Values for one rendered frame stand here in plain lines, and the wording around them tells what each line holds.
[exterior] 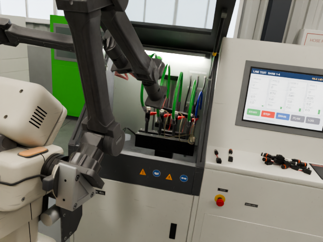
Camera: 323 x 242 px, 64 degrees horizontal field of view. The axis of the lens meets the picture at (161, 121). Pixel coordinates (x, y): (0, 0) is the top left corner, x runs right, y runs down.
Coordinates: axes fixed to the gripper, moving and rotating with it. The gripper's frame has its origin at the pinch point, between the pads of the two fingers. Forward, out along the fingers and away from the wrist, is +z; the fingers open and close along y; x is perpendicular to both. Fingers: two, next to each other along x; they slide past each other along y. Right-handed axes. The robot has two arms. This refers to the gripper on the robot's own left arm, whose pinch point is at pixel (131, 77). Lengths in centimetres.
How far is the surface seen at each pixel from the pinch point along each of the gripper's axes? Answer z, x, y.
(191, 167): 37, 27, -21
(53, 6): 127, -325, 333
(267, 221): 65, 42, -54
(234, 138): 52, 3, -38
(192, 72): 42, -38, -12
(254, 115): 47, -7, -49
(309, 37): 301, -331, -120
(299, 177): 51, 24, -68
